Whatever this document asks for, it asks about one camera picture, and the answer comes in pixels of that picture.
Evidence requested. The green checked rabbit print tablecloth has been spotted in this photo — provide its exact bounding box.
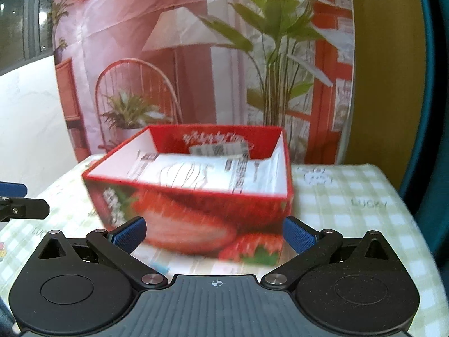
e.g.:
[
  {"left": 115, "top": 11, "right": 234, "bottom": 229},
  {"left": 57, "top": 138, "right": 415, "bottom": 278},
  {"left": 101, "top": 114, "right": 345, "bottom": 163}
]
[{"left": 0, "top": 154, "right": 449, "bottom": 337}]

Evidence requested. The printed room scene wall cloth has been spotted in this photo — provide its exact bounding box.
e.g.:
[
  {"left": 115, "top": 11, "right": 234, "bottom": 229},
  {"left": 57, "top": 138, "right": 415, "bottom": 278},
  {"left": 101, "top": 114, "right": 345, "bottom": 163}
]
[{"left": 52, "top": 0, "right": 354, "bottom": 165}]

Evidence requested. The white soft packet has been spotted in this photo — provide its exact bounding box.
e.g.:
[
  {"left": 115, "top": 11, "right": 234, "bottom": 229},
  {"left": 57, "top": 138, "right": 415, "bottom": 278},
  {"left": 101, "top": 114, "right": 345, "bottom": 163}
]
[{"left": 128, "top": 149, "right": 271, "bottom": 196}]

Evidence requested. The red strawberry print box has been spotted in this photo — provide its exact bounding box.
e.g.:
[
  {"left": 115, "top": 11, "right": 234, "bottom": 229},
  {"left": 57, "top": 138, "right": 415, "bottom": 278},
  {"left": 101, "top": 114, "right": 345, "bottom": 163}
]
[{"left": 81, "top": 124, "right": 294, "bottom": 266}]

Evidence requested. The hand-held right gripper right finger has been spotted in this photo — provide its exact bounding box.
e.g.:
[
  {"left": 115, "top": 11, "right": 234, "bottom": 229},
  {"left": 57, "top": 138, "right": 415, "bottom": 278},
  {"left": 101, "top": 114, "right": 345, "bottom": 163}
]
[{"left": 260, "top": 217, "right": 387, "bottom": 288}]

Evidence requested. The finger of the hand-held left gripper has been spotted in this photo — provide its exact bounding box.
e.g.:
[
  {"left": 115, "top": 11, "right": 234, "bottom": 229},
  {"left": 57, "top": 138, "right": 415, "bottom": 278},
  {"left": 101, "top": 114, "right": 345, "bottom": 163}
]
[
  {"left": 0, "top": 197, "right": 50, "bottom": 222},
  {"left": 0, "top": 182, "right": 28, "bottom": 197}
]

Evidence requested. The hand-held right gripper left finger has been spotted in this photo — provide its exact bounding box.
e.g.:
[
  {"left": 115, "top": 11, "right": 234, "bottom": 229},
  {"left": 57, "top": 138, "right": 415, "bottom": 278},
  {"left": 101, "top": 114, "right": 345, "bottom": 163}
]
[{"left": 38, "top": 217, "right": 168, "bottom": 288}]

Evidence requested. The dark glass window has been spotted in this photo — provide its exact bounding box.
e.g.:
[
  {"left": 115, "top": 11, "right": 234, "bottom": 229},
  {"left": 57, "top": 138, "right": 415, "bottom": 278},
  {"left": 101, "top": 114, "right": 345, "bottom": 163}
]
[{"left": 0, "top": 0, "right": 57, "bottom": 75}]

